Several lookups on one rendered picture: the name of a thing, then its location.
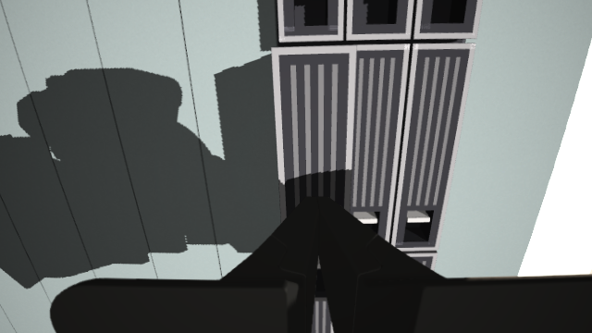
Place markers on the black open rack frame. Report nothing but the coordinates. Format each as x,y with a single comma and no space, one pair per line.
138,140

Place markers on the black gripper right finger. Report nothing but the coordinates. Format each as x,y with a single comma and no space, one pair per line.
373,287

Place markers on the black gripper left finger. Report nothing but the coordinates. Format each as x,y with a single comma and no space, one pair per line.
271,291

